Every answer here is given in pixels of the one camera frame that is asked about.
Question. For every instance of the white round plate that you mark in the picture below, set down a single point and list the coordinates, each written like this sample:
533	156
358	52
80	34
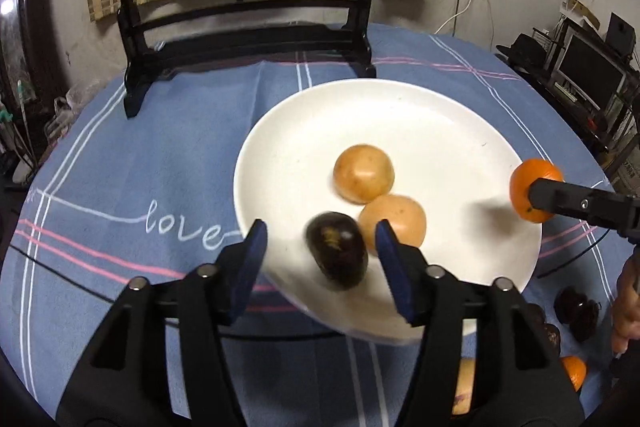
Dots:
440	142

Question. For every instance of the dark speckled purple fruit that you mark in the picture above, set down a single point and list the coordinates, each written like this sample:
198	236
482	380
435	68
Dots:
336	257

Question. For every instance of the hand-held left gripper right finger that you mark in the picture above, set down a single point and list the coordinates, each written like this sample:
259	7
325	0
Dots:
392	262

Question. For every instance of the orange tangerine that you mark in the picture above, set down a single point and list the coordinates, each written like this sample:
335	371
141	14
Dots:
575	369
522	187

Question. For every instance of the black hat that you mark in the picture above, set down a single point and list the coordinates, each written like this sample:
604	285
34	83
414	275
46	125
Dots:
525	49

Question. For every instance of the person's right hand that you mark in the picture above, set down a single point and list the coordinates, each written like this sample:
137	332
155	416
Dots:
625	312

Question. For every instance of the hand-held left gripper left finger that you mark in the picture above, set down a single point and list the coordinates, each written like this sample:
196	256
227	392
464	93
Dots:
251	257

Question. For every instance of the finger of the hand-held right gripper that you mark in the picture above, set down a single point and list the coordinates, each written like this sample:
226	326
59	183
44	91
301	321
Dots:
565	202

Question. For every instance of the round goldfish screen black stand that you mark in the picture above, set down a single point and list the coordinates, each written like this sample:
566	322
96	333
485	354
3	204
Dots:
240	12

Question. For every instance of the pale tan round fruit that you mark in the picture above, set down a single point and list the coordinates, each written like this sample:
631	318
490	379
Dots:
397	219
363	173
463	387

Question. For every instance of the blue striped tablecloth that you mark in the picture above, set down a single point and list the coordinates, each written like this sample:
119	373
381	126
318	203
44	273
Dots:
150	157

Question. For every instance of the dark purple plum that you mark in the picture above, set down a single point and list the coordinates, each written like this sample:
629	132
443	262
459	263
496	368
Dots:
549	338
575	314
536	313

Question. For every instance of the computer monitor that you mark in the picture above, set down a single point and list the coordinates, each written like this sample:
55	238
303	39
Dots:
590	67

